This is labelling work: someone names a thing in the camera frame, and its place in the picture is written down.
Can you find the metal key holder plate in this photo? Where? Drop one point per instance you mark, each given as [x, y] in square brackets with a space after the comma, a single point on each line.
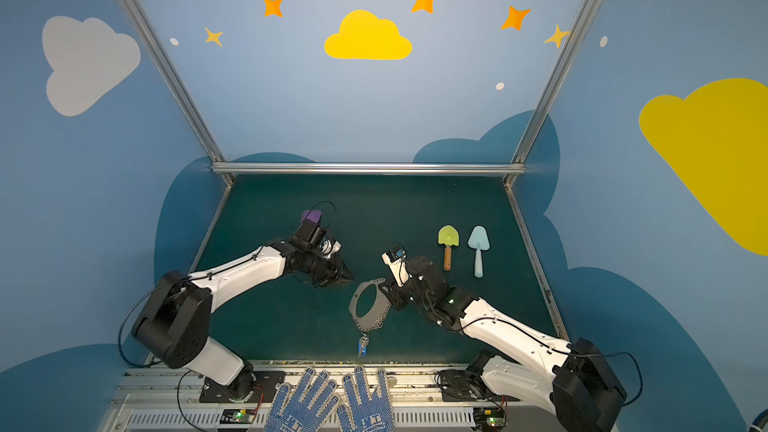
[374, 318]

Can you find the key with blue tag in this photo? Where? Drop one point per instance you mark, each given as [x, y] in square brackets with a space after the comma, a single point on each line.
[362, 345]

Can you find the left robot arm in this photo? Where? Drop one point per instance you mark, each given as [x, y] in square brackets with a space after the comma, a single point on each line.
[174, 323]

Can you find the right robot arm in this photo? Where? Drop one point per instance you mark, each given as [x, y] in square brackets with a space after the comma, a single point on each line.
[571, 380]

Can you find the light blue trowel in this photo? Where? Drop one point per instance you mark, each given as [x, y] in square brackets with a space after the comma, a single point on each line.
[479, 242]

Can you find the right blue knit glove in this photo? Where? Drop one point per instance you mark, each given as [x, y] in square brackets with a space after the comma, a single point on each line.
[366, 410]

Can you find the blue knit glove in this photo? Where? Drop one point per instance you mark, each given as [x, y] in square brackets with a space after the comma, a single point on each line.
[366, 410]
[304, 407]

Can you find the left blue knit glove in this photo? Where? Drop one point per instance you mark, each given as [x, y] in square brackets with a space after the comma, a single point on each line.
[304, 407]

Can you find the right controller board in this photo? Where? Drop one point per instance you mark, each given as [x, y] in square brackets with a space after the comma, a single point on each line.
[489, 419]

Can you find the controller board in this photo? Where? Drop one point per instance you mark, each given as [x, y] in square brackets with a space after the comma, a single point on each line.
[489, 419]
[237, 417]

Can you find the left controller board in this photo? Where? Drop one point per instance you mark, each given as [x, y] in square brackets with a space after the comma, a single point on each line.
[237, 417]

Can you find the purple spatula pink handle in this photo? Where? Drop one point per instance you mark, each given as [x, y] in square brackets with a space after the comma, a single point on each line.
[313, 215]

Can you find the green trowel wooden handle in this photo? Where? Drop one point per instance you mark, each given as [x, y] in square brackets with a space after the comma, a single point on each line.
[448, 237]

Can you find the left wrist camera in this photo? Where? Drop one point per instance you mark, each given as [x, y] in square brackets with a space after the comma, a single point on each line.
[329, 247]

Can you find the aluminium frame back rail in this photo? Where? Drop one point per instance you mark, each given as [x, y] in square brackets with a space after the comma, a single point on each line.
[420, 169]

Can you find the aluminium frame right post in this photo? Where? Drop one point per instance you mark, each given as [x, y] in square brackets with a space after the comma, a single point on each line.
[583, 20]

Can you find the aluminium frame post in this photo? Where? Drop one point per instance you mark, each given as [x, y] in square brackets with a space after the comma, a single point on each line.
[583, 20]
[160, 57]

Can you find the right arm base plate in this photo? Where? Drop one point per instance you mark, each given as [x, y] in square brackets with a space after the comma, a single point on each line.
[462, 386]

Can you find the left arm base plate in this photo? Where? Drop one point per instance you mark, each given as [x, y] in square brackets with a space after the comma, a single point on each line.
[260, 386]

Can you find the aluminium frame left post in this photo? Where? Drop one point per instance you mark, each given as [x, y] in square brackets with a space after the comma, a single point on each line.
[160, 57]

